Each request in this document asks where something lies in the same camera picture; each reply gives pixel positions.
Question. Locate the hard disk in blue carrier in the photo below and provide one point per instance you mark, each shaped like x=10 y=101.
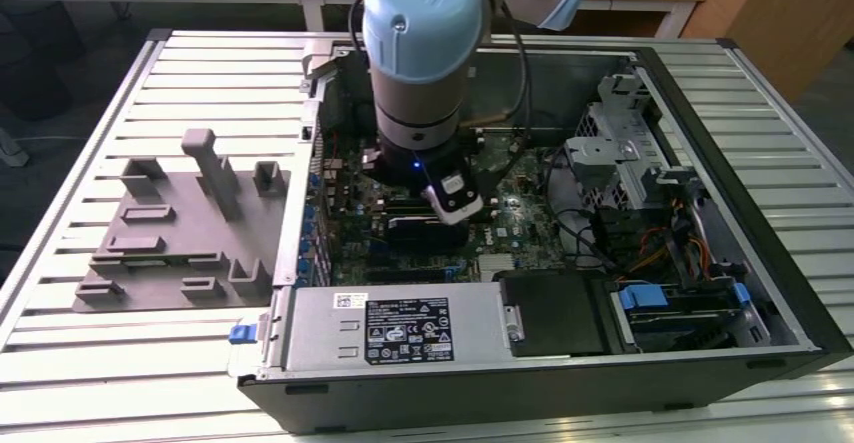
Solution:
x=640 y=297

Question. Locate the grey parts rack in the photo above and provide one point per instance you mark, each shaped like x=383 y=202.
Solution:
x=173 y=223

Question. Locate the black PC case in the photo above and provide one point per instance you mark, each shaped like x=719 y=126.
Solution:
x=467 y=403

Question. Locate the silver power supply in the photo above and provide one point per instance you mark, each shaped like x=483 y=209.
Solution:
x=320 y=333

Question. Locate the silver chipset heatsink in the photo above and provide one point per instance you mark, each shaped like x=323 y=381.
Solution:
x=496 y=263

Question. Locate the green motherboard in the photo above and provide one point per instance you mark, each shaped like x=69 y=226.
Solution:
x=527 y=233

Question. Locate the wooden cabinet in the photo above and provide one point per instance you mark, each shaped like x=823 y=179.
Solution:
x=787 y=13

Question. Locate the metal drive cage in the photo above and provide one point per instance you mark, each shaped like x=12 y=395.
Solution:
x=600 y=153

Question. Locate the blue case latch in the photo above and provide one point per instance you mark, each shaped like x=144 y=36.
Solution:
x=241 y=335

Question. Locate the black RAM slot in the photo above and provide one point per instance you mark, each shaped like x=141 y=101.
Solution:
x=403 y=205
x=403 y=211
x=403 y=217
x=403 y=200

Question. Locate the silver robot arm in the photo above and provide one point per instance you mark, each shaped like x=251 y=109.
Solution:
x=413 y=108

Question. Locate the black expansion slot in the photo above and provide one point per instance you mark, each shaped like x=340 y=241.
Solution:
x=407 y=275

